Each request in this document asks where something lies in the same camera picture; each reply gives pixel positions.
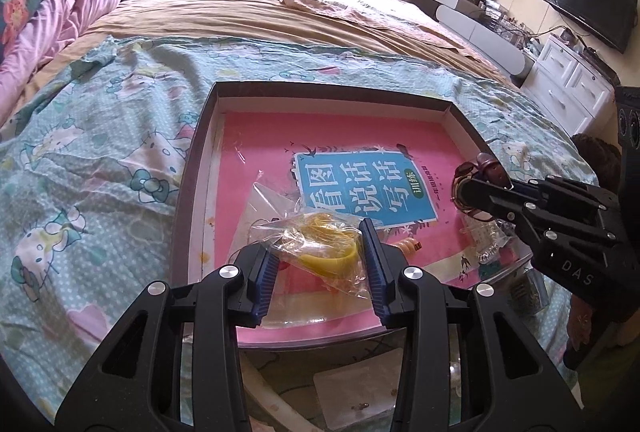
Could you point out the dark shallow cardboard box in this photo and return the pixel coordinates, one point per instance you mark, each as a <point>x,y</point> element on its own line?
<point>325,91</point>

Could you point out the pink book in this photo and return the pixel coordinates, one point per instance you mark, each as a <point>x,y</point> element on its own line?
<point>260,147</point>

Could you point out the black television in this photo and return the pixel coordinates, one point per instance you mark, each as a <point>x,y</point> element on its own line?
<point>590,2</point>

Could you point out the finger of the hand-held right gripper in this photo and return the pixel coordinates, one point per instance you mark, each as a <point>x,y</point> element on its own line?
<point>565,192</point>
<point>492,199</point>

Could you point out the person's right hand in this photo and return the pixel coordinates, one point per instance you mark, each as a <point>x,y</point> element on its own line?
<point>582,327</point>

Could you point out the blue floral pillow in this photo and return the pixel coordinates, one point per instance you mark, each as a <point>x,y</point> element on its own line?
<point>12,2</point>

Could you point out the tan bedsheet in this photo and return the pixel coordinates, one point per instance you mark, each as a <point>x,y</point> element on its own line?
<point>250,12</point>

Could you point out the clear plastic packet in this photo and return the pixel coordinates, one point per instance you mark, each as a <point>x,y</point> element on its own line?
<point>267,202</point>

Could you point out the assorted cosmetics clutter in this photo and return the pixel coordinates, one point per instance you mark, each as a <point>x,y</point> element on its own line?
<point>480,2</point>

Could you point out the white vanity desk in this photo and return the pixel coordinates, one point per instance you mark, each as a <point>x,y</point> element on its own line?
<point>475,25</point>

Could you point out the brown fuzzy object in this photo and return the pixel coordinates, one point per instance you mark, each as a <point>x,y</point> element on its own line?
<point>595,162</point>

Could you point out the cartoon cat print blanket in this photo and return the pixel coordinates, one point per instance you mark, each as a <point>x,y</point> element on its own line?
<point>100,162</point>

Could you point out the pink quilt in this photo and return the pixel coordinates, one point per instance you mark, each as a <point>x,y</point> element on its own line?
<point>55,22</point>

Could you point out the orange hair claw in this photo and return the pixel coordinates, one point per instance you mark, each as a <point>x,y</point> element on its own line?
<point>410,244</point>

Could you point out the clear hair claw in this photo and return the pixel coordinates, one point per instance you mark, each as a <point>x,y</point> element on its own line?
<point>487,247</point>

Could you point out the light pink cloth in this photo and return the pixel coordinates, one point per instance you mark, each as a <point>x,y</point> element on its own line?
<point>320,2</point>

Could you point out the white drawer dresser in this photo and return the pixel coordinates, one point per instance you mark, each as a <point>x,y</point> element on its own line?
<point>560,77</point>

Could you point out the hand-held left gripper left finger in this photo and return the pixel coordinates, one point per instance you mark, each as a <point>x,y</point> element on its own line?
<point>262,281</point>

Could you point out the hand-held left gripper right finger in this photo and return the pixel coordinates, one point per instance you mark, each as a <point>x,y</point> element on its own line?
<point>375,273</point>

